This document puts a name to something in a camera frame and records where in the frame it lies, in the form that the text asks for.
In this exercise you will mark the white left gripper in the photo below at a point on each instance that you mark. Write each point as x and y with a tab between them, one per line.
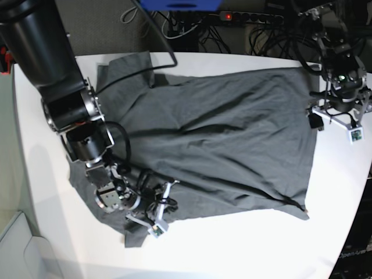
345	115

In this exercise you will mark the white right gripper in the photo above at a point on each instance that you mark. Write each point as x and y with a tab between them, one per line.
154	212

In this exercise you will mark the dark grey t-shirt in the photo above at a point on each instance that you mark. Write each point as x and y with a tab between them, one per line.
234	142

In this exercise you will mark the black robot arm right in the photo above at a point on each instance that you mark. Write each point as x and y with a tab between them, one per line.
34	34

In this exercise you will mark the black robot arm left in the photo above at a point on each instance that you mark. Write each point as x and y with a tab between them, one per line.
346	96

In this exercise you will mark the black power strip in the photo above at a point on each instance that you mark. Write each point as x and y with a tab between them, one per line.
248	18

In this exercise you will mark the blue box at top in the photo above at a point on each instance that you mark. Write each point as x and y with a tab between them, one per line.
181	5

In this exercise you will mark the red and black clamp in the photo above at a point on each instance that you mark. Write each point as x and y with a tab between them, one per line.
7	60

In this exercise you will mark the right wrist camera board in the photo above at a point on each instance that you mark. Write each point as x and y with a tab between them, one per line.
156	230

